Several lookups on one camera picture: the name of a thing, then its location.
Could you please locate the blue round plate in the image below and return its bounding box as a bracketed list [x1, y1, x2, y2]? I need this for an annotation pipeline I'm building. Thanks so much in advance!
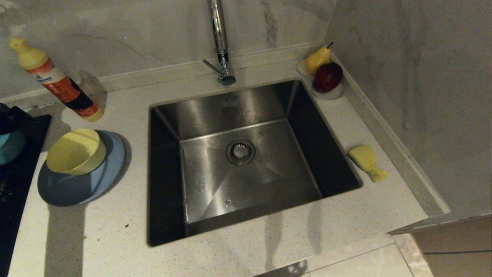
[37, 130, 126, 207]

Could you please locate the chrome faucet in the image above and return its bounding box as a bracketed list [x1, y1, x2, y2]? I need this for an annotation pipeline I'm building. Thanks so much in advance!
[202, 0, 237, 87]

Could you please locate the black induction cooktop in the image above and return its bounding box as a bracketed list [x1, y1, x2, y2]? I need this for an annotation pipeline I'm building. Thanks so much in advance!
[0, 115, 52, 277]

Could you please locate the yellow plastic bowl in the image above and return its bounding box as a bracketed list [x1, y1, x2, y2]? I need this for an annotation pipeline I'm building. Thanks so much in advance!
[46, 128, 107, 176]

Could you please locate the teal bowl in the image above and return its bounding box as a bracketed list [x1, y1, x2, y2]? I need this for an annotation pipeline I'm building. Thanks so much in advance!
[0, 130, 26, 166]

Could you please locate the orange dish soap bottle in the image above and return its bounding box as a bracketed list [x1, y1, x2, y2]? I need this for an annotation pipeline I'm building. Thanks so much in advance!
[10, 37, 104, 122]

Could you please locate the small white fruit dish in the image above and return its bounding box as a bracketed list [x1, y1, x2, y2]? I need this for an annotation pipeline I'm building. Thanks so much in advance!
[297, 58, 345, 101]

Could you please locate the dark red apple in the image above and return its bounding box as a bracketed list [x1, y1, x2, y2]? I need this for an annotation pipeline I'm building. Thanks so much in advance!
[313, 62, 344, 93]

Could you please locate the yellow pear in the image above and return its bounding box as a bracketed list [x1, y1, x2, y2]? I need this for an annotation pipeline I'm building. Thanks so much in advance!
[306, 42, 334, 75]

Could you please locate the stainless steel sink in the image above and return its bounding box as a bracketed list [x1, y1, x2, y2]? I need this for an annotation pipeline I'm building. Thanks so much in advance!
[147, 79, 363, 247]

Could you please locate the yellow green sponge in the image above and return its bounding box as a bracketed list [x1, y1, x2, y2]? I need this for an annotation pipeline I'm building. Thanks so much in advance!
[348, 145, 389, 183]

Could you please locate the metal sink drain strainer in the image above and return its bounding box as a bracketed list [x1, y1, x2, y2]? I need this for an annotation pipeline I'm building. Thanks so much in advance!
[226, 139, 256, 166]

